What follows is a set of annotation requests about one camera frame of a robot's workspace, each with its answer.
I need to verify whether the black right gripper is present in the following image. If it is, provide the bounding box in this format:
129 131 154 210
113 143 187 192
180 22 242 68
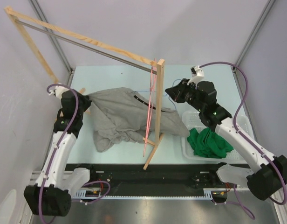
166 78 204 112

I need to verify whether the blue wire hanger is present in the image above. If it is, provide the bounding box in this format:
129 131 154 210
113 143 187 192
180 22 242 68
131 78 188 110

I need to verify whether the pink wire hanger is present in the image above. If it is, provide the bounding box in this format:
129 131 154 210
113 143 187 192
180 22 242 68
143 66 157 157

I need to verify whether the grey adidas t shirt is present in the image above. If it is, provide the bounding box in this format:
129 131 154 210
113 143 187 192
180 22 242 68
87 87 190 154

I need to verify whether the green t shirt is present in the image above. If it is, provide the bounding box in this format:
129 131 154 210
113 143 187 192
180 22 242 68
187 127 234 159

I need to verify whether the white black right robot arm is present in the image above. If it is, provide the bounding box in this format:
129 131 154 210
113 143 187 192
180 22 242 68
165 78 287 204

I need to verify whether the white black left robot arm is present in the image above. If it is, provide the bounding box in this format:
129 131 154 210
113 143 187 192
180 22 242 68
24 86 97 217

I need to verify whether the steel hanging rod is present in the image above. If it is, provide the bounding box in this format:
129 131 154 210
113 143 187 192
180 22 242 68
15 19 151 72

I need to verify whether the white perforated plastic basket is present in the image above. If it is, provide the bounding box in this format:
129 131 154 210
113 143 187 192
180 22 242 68
181 111 254 164

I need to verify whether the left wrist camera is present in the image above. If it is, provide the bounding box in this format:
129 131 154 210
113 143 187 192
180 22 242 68
47 84 69 99

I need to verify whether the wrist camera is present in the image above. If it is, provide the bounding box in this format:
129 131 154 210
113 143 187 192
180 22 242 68
187 66 205 85
47 84 69 99

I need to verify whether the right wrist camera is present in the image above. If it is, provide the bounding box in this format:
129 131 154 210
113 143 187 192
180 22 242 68
187 66 205 85

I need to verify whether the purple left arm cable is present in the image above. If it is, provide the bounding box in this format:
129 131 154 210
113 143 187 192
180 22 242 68
38 84 111 224

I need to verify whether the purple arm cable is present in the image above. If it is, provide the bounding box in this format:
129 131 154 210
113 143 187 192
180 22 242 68
199 61 287 220
38 84 111 224

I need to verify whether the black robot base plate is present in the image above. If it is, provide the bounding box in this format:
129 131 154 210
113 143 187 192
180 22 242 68
65 164 234 196

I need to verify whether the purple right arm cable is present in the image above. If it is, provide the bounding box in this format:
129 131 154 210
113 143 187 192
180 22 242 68
199 61 287 220

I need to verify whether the white slotted cable duct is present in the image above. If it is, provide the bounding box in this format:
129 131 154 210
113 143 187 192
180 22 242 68
72 188 231 202

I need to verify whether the wooden clothes rack frame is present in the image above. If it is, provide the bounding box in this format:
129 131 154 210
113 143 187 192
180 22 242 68
4 6 165 170

